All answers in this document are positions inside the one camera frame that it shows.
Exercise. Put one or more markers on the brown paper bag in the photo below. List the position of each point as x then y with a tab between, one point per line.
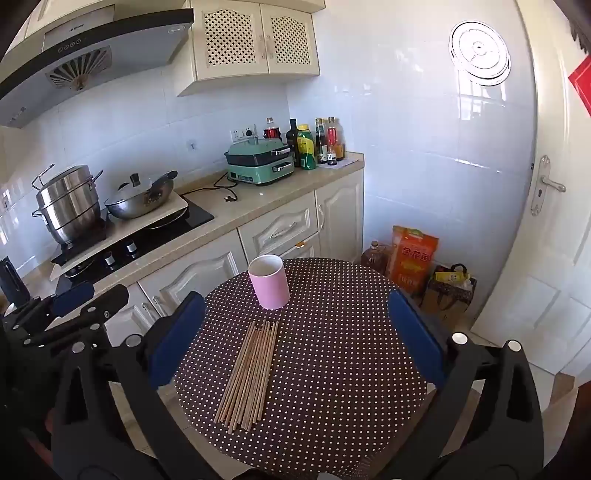
443	300

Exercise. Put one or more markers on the steel wok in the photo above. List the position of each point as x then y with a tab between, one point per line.
134	210

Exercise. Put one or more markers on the steel steamer pot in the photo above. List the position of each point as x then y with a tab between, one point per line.
69	207

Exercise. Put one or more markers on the cola bottle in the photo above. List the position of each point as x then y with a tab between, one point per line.
272	133

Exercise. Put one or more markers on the yellow packet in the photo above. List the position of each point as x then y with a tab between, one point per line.
450	277

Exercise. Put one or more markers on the white paper sheet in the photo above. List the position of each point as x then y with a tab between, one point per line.
348	161

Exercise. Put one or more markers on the dark olive oil bottle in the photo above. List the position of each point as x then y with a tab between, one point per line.
292	138

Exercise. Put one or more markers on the pink cup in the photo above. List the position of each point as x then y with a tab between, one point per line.
270	286

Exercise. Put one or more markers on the stove knob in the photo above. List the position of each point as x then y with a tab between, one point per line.
109	259
132	248

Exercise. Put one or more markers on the amber sauce bottle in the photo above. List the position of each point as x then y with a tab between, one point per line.
340	150

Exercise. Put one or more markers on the green electric grill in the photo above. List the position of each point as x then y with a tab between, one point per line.
258	170

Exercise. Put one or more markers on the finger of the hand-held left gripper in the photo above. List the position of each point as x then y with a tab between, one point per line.
74	294
111	297

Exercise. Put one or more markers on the green yellow bottle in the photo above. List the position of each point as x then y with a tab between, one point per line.
305	152

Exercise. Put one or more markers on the glass wok lid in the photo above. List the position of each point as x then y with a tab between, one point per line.
147	189

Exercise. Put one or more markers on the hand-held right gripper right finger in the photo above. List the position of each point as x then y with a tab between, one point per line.
415	337

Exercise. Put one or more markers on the round metal steamer plate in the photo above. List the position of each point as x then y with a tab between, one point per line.
480	48

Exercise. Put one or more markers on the white wall socket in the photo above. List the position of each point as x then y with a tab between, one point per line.
238	134

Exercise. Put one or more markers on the beige kitchen countertop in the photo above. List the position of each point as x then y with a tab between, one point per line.
277	194

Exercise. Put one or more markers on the bunch of wooden chopsticks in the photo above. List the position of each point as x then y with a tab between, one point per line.
249	374

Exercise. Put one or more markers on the cream base cabinet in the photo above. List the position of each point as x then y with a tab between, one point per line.
339	207

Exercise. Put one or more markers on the round polka dot table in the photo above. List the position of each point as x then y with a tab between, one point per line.
332	369

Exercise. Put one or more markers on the red label sauce bottle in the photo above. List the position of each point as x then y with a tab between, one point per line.
332	138

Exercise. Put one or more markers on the white door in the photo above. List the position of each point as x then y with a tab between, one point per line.
554	277

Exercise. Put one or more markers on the dark soy sauce bottle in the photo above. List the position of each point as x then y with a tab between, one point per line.
321	141

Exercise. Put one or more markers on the orange rice bag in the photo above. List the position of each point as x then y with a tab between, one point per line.
413	263

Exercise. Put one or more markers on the black container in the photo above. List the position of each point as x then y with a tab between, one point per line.
11	286

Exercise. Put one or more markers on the grey range hood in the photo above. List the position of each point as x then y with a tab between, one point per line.
115	50

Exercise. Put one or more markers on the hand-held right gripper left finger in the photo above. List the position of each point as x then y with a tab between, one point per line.
178	341

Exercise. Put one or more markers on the brown cooking oil jug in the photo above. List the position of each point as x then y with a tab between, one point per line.
374	258

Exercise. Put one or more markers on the cream lattice wall cabinet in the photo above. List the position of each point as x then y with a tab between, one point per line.
260	41

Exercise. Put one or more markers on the red paper decoration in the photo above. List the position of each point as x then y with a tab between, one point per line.
582	85

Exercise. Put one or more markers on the black gas stove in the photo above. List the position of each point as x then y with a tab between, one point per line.
198	217

